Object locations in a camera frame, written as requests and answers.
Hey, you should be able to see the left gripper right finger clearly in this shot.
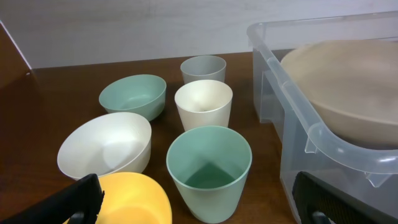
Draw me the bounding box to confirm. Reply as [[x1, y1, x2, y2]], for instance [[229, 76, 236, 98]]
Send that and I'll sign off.
[[292, 171, 397, 224]]

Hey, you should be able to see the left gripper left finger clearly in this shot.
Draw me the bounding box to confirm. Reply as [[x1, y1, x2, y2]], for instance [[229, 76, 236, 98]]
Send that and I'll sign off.
[[2, 174, 104, 223]]

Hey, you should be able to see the beige bowl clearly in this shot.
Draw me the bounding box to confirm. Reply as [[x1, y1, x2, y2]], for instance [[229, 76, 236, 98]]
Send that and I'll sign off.
[[281, 40, 397, 149]]

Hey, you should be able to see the clear plastic storage container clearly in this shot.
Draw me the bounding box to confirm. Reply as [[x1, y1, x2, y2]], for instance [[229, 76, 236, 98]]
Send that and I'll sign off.
[[247, 11, 397, 222]]

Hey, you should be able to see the yellow bowl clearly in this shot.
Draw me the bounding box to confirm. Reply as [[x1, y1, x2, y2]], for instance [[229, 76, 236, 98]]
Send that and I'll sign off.
[[96, 172, 172, 224]]

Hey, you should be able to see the white bowl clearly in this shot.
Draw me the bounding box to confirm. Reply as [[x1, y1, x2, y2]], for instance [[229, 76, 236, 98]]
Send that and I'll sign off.
[[57, 112, 152, 180]]

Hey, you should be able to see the green cup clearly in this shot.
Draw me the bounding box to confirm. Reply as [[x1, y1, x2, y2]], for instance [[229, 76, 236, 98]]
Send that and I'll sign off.
[[166, 126, 252, 223]]

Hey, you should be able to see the green bowl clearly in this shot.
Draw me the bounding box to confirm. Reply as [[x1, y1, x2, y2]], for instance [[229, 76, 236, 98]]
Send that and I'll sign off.
[[99, 74, 167, 121]]

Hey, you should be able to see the cream cup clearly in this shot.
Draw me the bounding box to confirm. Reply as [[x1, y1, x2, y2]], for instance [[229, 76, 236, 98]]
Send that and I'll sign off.
[[174, 80, 233, 131]]

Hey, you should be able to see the grey cup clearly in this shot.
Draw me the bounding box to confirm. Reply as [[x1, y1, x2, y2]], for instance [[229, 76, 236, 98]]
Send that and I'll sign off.
[[180, 55, 226, 84]]

